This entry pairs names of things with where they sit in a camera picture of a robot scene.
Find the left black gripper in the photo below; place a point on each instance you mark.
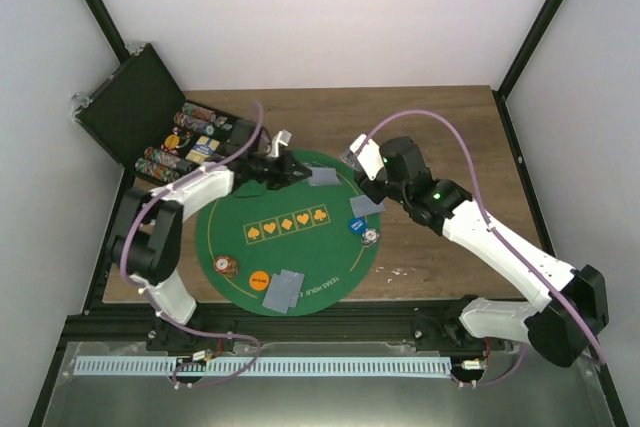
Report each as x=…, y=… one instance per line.
x=288, y=164

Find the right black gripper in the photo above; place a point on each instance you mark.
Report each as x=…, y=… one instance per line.
x=374, y=195

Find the face-down dealt card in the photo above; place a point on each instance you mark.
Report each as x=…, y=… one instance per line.
x=323, y=176
x=293, y=283
x=363, y=206
x=276, y=298

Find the blue small blind button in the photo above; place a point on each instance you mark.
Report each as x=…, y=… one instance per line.
x=357, y=225

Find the poker chip stack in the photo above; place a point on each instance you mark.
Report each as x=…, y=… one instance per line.
x=370, y=237
x=226, y=266

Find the orange big blind button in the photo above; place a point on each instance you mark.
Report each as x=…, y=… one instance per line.
x=259, y=280

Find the blue playing card deck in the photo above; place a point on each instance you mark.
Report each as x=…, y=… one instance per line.
x=350, y=158

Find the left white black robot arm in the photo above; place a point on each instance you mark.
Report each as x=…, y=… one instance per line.
x=145, y=242

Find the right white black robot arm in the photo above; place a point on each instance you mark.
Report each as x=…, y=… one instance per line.
x=562, y=305

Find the round green poker mat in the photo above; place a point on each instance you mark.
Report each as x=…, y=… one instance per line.
x=299, y=228

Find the card box in case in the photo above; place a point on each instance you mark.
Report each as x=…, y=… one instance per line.
x=205, y=147

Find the chip row in case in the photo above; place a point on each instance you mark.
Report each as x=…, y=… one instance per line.
x=165, y=173
x=161, y=157

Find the black poker chip case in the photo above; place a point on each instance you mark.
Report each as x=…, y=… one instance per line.
x=141, y=105

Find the light blue slotted strip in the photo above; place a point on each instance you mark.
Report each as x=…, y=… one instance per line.
x=411, y=367

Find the black aluminium frame rail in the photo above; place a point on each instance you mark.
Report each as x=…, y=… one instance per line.
x=428, y=333

